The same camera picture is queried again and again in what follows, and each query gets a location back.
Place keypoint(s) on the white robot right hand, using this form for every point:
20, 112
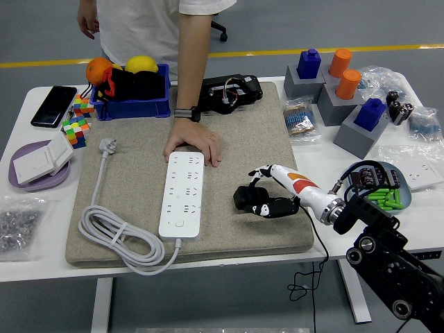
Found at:
305, 189

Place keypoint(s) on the person's right hand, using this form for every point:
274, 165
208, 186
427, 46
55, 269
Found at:
88, 17

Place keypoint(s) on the person's left hand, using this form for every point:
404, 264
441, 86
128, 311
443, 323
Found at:
194, 135

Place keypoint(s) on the person's left forearm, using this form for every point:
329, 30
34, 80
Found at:
192, 62

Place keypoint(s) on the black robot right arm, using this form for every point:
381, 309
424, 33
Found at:
381, 243

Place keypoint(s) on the black wristwatch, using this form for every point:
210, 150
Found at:
185, 113

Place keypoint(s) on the grey-brown mat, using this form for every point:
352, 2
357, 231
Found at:
243, 145

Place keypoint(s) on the person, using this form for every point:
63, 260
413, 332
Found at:
138, 27

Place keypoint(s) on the dark cylindrical capacitor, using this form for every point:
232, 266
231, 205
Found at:
396, 110
367, 176
392, 97
394, 178
406, 113
356, 180
380, 175

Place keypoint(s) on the orange fruit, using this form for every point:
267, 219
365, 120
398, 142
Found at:
95, 71

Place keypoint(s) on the small yellow fruit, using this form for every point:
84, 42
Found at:
117, 67

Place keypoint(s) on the blue plastic bin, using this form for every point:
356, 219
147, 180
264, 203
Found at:
138, 107

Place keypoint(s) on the small bag of resistors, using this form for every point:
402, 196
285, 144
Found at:
425, 126
298, 119

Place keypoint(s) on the grey block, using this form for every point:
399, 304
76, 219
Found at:
325, 73
357, 142
295, 86
329, 111

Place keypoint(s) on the large yellow citrus fruit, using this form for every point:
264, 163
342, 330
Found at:
140, 64

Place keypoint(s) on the colourful puzzle cube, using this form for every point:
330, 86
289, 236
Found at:
75, 133
83, 105

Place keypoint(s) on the black smartphone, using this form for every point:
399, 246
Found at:
53, 105

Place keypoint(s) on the blue peg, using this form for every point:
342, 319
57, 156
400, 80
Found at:
308, 64
369, 114

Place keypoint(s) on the clear plastic bag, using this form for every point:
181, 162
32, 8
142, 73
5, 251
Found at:
399, 152

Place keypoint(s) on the blue-grey plate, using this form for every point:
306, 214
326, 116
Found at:
406, 197

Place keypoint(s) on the black office chair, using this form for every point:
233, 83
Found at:
222, 34

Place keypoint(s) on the orange cylinder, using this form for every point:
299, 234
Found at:
348, 85
340, 62

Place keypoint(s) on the white socket panel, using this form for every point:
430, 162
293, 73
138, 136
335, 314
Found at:
425, 175

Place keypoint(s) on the white table leg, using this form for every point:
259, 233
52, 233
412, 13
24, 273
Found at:
101, 305
355, 301

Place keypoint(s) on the large bag of resistors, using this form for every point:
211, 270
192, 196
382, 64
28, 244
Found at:
381, 78

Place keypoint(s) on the black table control panel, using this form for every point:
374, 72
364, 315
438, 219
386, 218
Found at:
428, 255

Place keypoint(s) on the purple plate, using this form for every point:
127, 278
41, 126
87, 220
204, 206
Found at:
38, 187

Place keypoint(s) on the clear bag of metal nuts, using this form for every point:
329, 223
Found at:
17, 225

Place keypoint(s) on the small white switch panel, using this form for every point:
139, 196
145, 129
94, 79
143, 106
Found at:
60, 151

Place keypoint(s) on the large white switch panel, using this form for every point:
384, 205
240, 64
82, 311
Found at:
33, 166

